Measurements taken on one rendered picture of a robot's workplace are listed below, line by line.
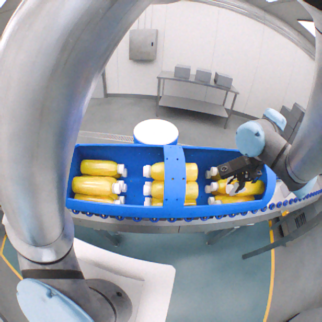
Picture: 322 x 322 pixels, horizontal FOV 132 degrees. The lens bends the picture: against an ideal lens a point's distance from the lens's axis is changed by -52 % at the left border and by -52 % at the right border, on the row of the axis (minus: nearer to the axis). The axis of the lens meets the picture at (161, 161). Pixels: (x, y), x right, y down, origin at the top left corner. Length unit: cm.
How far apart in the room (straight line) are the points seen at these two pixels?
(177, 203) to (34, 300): 45
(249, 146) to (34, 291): 43
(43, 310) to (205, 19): 388
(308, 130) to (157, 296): 44
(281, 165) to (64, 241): 38
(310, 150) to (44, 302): 34
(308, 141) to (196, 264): 155
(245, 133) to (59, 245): 36
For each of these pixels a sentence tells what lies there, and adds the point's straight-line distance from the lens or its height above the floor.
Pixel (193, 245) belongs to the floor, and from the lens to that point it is 164.
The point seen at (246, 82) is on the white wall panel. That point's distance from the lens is 398.
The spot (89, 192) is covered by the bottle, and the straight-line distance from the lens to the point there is 56.
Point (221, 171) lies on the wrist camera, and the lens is 47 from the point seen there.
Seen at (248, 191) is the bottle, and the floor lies 113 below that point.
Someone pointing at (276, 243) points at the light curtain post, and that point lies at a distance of 141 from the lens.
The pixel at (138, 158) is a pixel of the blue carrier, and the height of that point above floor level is 108.
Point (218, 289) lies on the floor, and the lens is 173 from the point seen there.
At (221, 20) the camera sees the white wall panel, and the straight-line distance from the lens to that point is 379.
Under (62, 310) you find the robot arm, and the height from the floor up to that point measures 141.
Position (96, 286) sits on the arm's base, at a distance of 34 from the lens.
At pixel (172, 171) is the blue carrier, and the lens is 44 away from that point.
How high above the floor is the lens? 156
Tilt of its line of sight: 46 degrees down
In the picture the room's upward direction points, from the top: 5 degrees clockwise
